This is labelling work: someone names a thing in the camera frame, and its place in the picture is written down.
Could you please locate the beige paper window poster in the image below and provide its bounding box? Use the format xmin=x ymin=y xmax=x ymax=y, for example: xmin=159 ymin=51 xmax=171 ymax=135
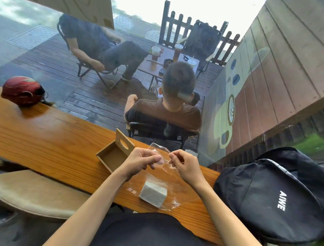
xmin=28 ymin=0 xmax=115 ymax=30

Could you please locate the wooden tissue box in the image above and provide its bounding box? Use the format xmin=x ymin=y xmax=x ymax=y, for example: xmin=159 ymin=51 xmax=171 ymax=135
xmin=96 ymin=128 xmax=135 ymax=174

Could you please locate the tan cushioned stool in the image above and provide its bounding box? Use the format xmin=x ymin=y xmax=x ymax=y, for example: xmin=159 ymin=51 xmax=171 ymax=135
xmin=0 ymin=170 xmax=91 ymax=220

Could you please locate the clear plastic zip bag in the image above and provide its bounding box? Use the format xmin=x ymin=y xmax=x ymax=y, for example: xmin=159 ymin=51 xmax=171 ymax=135
xmin=126 ymin=142 xmax=200 ymax=212

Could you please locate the dark wooden picket fence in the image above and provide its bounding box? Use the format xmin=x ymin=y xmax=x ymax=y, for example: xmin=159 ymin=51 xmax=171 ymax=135
xmin=159 ymin=0 xmax=240 ymax=66

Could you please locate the black fabric folding chair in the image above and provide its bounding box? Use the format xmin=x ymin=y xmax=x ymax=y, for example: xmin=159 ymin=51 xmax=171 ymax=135
xmin=177 ymin=20 xmax=223 ymax=79

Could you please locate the black metal folding chair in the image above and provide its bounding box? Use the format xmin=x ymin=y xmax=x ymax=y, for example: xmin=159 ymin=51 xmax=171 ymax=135
xmin=57 ymin=21 xmax=127 ymax=89

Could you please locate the person's left forearm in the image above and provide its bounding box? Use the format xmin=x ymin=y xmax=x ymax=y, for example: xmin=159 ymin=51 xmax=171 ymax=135
xmin=43 ymin=168 xmax=127 ymax=246

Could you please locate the small brown outdoor table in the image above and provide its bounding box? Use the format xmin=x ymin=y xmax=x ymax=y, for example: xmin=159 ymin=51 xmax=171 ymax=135
xmin=138 ymin=45 xmax=200 ymax=92

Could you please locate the person's right forearm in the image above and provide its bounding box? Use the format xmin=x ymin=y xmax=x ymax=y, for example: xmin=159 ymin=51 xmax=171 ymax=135
xmin=195 ymin=181 xmax=261 ymax=246

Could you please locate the white napkin stack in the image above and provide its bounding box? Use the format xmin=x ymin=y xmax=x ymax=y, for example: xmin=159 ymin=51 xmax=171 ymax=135
xmin=138 ymin=180 xmax=168 ymax=209

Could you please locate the person's black shirt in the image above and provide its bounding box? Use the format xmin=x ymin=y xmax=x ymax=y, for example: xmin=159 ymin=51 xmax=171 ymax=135
xmin=90 ymin=212 xmax=216 ymax=246

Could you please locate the red helmet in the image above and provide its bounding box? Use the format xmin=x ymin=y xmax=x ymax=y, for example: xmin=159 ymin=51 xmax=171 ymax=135
xmin=1 ymin=76 xmax=49 ymax=107

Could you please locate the black chair wooden armrest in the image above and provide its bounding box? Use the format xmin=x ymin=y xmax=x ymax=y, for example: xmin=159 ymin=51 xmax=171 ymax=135
xmin=126 ymin=121 xmax=200 ymax=150

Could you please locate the person's left hand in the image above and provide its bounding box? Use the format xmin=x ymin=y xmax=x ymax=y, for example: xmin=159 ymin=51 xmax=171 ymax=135
xmin=119 ymin=147 xmax=164 ymax=182

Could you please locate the black backpack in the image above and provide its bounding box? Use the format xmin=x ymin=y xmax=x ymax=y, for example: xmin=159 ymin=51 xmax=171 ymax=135
xmin=213 ymin=147 xmax=324 ymax=245

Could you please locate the person's right hand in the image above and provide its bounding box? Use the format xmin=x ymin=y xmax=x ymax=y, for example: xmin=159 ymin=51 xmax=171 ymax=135
xmin=168 ymin=149 xmax=207 ymax=189

